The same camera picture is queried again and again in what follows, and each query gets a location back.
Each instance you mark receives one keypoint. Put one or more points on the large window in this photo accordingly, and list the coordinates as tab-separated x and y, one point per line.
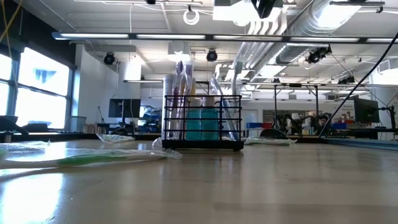
43	77

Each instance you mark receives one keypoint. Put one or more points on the black ceiling spotlight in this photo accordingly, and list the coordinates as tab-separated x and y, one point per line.
109	58
211	56

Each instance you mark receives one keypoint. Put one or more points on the white yellow wipes canister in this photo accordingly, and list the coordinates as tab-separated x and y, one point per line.
193	88

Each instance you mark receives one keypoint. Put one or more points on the black metal rack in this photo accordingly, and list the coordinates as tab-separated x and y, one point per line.
295	85

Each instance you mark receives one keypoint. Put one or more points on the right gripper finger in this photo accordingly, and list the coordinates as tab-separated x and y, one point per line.
265	8

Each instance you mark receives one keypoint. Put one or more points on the silver ventilation duct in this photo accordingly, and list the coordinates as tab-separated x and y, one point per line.
311	18

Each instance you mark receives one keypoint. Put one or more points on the grey waste bin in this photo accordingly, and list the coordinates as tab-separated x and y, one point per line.
77	124

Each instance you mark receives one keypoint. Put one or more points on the black computer monitor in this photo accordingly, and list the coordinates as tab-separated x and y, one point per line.
124	108
366	110

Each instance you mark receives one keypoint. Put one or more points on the overhead LED light bar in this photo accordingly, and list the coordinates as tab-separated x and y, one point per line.
171	36

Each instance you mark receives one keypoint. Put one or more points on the person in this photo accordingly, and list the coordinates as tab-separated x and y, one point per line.
323	123

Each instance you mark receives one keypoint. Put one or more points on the purple toothbrush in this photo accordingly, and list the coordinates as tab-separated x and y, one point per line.
179	67

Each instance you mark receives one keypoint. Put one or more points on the black aluminium table frame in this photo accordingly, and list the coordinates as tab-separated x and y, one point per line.
62	136

